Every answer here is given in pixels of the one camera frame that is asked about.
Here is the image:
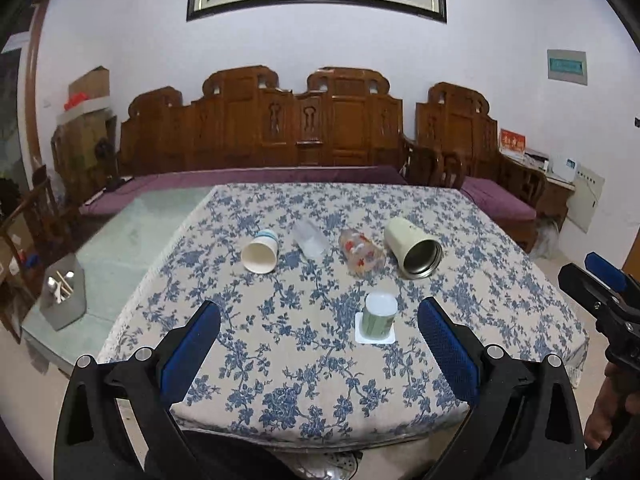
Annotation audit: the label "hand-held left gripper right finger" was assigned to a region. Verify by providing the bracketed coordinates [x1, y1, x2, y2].
[417, 297, 587, 480]

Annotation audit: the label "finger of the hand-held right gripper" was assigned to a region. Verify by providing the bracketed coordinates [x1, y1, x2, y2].
[558, 262, 626, 333]
[584, 252, 640, 308]

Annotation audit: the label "glass cup with red print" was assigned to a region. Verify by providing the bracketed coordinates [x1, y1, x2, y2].
[338, 228, 387, 277]

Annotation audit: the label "stack of cardboard boxes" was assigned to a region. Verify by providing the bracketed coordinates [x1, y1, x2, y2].
[49, 109, 119, 203]

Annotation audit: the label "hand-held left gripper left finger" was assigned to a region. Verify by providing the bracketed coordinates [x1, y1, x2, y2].
[54, 300, 221, 480]

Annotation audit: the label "carved wooden sofa bench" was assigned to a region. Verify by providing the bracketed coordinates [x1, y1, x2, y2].
[117, 65, 409, 187]

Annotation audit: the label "white fan grille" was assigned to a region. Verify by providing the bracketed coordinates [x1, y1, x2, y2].
[287, 449, 364, 480]

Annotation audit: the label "white box with blue label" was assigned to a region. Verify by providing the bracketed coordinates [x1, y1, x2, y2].
[547, 157, 581, 184]

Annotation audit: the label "green paper cup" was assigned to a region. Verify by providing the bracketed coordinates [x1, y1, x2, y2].
[363, 292, 399, 339]

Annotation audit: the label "metal chopstick holder box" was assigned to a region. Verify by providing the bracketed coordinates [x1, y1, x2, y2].
[39, 253, 87, 331]

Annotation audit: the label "wooden side table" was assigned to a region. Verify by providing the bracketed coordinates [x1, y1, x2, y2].
[500, 152, 577, 228]

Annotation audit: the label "blue floral tablecloth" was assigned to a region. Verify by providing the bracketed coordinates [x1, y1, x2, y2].
[94, 182, 590, 448]

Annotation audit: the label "clear plastic cup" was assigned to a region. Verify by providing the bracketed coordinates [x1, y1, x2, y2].
[292, 219, 331, 259]

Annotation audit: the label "purple armchair cushion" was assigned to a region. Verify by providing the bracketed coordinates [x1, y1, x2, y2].
[459, 175, 538, 222]

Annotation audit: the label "white square coaster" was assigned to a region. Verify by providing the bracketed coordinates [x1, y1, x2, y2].
[353, 312, 396, 345]

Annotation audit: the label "person's right hand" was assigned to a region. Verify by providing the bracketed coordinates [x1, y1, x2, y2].
[584, 360, 640, 452]

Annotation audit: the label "white paper cup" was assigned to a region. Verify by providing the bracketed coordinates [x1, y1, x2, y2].
[240, 228, 279, 275]

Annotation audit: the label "clear plastic bag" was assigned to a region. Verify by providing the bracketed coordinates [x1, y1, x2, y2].
[534, 219, 562, 260]

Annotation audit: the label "red card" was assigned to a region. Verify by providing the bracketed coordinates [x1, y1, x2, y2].
[498, 128, 527, 162]

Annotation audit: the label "grey wall sign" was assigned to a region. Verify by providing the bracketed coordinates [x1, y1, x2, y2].
[546, 48, 588, 86]

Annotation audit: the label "brown cardboard box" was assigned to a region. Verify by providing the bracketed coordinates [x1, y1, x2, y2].
[67, 65, 111, 112]

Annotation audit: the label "cream steel insulated cup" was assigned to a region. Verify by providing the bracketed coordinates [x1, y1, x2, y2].
[383, 216, 444, 280]

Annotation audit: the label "beige electrical panel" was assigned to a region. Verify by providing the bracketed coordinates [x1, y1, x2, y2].
[567, 164, 606, 234]

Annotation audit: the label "carved wooden armchair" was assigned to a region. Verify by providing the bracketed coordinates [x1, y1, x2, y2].
[404, 82, 549, 254]

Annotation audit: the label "dark wooden chair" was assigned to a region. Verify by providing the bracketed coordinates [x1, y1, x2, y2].
[0, 164, 77, 283]

